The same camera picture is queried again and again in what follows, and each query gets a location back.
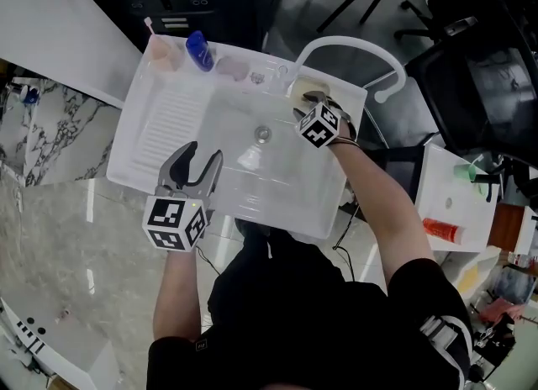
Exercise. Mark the metal sink drain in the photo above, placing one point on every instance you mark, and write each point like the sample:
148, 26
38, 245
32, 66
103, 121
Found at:
263, 133

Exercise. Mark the white and grey armband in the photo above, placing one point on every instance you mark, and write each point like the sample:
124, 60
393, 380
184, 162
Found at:
441, 331

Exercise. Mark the brown wooden box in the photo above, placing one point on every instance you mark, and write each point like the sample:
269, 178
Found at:
506, 228

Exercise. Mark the pink toothbrush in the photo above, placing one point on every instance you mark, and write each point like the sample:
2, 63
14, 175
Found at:
150, 27

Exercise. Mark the white plastic sink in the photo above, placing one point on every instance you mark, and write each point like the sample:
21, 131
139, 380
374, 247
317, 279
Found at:
235, 161

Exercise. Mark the red tube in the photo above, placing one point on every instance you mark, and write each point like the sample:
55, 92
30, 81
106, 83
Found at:
441, 229

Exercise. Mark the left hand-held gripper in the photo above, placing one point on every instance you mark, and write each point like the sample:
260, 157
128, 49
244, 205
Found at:
168, 218

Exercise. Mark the blue bottle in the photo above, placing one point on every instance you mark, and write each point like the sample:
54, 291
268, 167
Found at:
199, 50

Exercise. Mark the person's left forearm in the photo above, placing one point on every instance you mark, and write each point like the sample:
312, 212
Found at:
176, 296

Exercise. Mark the white slanted panel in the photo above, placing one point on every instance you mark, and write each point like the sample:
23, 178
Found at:
54, 31

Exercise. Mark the white device with black dots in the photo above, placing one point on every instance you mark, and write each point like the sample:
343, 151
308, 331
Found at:
50, 338

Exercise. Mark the translucent pink cup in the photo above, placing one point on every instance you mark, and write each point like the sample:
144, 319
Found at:
161, 54

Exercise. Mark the translucent lilac cup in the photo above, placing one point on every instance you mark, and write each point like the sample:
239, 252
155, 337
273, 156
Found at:
231, 68

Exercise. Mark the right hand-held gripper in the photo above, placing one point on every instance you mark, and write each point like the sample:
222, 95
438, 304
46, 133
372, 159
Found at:
318, 125

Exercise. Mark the pink cloth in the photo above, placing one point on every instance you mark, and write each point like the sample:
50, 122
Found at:
502, 309

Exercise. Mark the white curved faucet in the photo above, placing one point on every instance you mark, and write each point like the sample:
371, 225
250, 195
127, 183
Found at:
357, 43

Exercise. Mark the person's right forearm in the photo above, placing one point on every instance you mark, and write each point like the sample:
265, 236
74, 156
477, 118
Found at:
378, 203

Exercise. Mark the small white sink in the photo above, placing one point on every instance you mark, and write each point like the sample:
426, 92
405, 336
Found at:
454, 212

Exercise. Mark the small patterned clear holder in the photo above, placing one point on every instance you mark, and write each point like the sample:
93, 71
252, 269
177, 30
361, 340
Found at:
257, 77

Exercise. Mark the person's black clothing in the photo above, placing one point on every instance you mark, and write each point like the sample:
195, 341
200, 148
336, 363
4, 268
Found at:
294, 321

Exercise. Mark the marble pattern cabinet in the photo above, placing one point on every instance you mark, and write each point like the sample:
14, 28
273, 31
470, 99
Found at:
54, 136

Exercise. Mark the green cup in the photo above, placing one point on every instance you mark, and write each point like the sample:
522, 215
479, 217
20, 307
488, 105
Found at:
464, 172

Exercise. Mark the black mesh office chair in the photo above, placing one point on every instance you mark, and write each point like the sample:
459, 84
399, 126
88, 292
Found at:
483, 94

